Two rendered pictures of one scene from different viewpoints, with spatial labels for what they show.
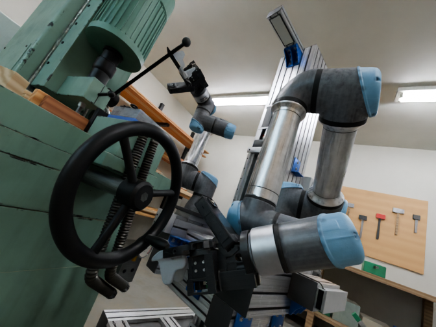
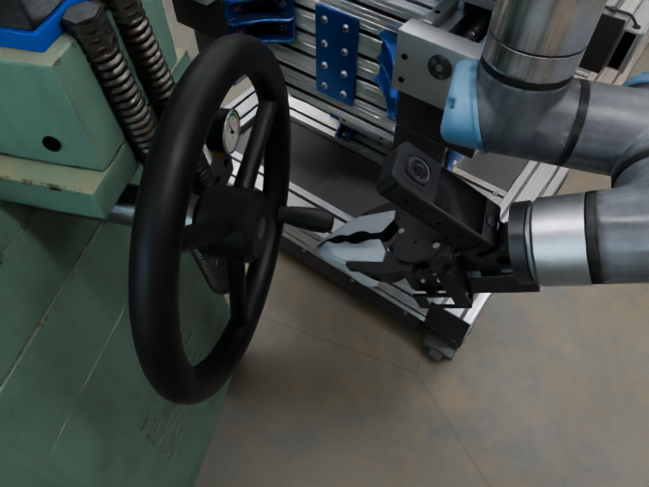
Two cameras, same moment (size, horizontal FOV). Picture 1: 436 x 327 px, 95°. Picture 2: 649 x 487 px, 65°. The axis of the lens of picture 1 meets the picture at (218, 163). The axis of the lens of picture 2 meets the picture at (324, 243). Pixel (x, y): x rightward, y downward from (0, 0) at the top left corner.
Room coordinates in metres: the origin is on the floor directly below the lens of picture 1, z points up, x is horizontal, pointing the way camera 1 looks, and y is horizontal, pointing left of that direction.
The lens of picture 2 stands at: (0.15, 0.12, 1.14)
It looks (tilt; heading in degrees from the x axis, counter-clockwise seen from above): 54 degrees down; 347
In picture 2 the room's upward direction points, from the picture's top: straight up
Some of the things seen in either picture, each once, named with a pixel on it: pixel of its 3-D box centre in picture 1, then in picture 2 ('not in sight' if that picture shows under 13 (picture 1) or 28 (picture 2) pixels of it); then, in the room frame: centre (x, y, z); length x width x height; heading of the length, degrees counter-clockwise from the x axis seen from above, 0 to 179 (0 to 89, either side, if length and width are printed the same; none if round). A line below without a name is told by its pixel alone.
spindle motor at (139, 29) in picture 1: (134, 19); not in sight; (0.57, 0.44, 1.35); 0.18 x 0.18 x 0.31
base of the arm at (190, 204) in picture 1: (199, 204); not in sight; (1.17, 0.02, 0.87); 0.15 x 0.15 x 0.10
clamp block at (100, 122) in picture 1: (126, 146); (44, 50); (0.53, 0.25, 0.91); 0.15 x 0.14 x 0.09; 154
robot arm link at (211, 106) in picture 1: (205, 104); not in sight; (0.90, 0.16, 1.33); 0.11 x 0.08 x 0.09; 154
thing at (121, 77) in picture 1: (111, 78); not in sight; (0.80, 0.57, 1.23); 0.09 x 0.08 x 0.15; 64
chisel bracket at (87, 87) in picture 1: (84, 95); not in sight; (0.58, 0.46, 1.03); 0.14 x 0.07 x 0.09; 64
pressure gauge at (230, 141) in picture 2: (141, 248); (221, 134); (0.71, 0.14, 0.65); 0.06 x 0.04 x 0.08; 154
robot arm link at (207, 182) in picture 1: (205, 184); not in sight; (1.17, 0.03, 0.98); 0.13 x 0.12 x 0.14; 88
